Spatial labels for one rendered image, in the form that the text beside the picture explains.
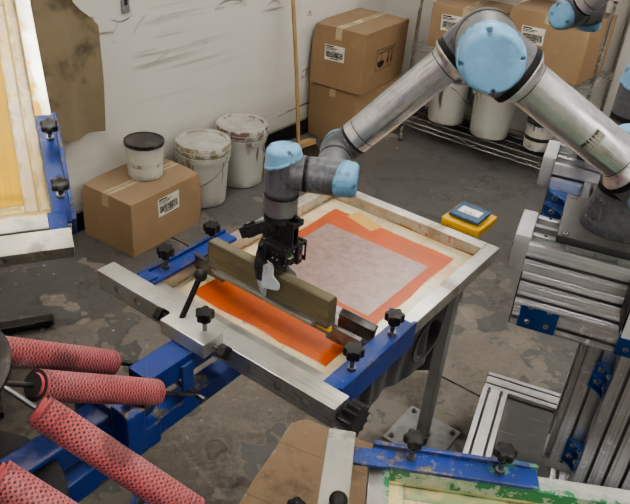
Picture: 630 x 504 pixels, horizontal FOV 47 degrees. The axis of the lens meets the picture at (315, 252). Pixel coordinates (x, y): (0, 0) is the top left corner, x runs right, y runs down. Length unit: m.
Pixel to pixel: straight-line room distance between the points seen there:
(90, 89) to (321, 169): 2.37
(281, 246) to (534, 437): 1.41
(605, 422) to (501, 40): 1.23
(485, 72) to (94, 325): 2.35
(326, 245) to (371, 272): 0.17
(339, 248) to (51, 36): 1.94
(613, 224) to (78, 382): 1.10
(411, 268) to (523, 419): 0.95
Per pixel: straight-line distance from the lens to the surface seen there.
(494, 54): 1.31
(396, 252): 2.01
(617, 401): 2.16
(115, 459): 1.14
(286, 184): 1.46
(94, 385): 1.24
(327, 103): 5.02
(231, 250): 1.67
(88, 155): 3.85
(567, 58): 4.63
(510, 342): 3.40
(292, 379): 1.42
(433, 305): 1.77
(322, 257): 1.95
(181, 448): 2.71
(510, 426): 2.67
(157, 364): 1.46
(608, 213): 1.64
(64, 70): 3.55
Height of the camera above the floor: 1.99
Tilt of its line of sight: 32 degrees down
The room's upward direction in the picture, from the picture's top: 5 degrees clockwise
